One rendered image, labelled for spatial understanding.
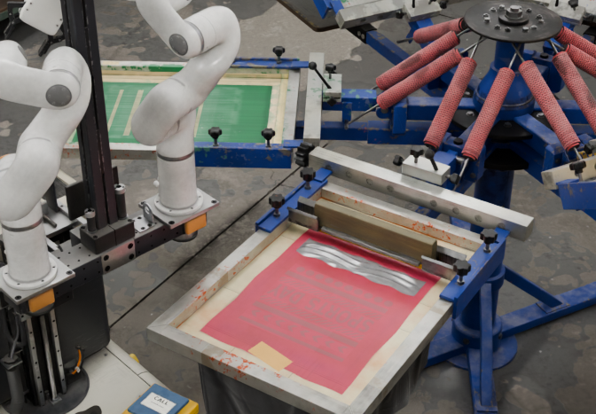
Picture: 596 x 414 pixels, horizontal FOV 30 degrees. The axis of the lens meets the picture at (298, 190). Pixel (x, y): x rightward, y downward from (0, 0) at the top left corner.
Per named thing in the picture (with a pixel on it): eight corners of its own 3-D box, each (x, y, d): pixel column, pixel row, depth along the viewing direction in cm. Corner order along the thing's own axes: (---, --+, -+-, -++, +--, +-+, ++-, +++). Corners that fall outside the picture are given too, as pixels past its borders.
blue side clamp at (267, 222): (270, 248, 304) (270, 228, 300) (255, 243, 306) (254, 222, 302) (327, 197, 325) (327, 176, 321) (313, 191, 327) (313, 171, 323)
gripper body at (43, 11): (74, -7, 278) (51, 30, 281) (38, -28, 273) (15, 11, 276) (77, 3, 271) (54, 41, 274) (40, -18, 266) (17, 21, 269)
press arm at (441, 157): (428, 198, 315) (430, 183, 312) (410, 191, 318) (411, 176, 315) (455, 169, 327) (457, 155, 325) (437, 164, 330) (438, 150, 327)
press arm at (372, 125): (121, 138, 366) (119, 122, 363) (123, 129, 371) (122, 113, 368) (498, 147, 362) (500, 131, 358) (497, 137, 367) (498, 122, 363)
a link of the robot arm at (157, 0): (236, 42, 255) (194, 66, 245) (166, 27, 266) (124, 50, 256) (228, -27, 247) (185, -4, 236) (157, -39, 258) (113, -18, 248)
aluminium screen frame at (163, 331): (355, 434, 245) (356, 422, 243) (147, 339, 271) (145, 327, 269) (501, 253, 300) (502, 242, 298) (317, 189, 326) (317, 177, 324)
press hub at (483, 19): (502, 394, 390) (551, 46, 315) (403, 354, 407) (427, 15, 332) (545, 332, 417) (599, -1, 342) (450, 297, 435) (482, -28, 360)
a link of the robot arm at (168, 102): (264, 39, 253) (212, 70, 240) (194, 125, 280) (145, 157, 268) (223, -8, 254) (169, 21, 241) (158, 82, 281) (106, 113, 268)
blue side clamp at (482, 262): (455, 320, 279) (458, 298, 275) (437, 313, 281) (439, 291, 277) (504, 259, 300) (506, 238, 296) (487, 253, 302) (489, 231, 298)
